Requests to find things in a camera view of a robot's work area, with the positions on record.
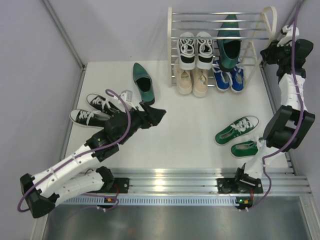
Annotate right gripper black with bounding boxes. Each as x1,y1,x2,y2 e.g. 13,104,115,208
259,39,289,67

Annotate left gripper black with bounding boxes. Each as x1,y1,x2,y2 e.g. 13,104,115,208
118,101,166,146

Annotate dark green leather shoe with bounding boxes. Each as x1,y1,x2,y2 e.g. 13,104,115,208
132,62,155,106
216,14,242,72

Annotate blue sneaker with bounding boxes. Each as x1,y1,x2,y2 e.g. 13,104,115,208
212,60,231,92
230,65,245,93

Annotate beige lace sneaker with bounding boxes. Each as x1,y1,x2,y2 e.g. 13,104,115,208
192,67,208,98
174,65,192,95

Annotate black white sneaker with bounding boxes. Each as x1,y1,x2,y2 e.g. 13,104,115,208
196,31,214,70
177,32,196,71

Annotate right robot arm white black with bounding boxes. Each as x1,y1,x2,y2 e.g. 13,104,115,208
233,39,316,193

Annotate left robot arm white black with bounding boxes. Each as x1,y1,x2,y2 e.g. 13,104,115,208
20,102,166,219

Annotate cream metal shoe shelf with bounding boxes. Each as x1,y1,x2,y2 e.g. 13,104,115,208
167,6,278,87

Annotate black low sneaker lower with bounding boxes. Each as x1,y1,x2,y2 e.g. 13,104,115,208
69,109,110,129

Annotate black low sneaker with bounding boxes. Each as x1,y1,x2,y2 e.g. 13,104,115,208
69,109,110,129
86,93,120,115

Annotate black low sneaker upper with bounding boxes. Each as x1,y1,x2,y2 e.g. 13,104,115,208
86,93,120,115

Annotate green sneaker upper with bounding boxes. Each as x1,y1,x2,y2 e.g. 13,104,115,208
214,115,260,146

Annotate green sneaker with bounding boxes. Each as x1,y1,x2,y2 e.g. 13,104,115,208
230,137,264,158
214,115,260,146

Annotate green sneaker lower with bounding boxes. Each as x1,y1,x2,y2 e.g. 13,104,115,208
230,137,264,158

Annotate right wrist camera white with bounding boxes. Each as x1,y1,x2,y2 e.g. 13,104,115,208
276,24,300,47

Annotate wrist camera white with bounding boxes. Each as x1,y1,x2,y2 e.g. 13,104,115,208
120,89,136,109
276,24,300,47

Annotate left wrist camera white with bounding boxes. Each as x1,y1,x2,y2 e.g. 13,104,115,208
120,89,136,109

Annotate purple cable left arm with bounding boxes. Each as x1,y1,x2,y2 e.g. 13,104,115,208
16,88,132,213

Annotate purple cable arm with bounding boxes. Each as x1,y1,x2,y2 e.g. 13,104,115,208
16,88,132,213
249,3,305,211

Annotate aluminium rail base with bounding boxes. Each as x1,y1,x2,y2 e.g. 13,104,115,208
58,167,312,198

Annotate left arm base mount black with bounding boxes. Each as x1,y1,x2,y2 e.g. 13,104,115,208
99,177,130,194

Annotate perforated cable duct grey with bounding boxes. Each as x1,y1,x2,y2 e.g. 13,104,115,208
63,195,252,207

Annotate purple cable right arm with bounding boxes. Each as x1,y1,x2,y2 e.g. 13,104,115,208
249,3,305,211

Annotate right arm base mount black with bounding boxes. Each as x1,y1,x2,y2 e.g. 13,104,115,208
216,177,264,194

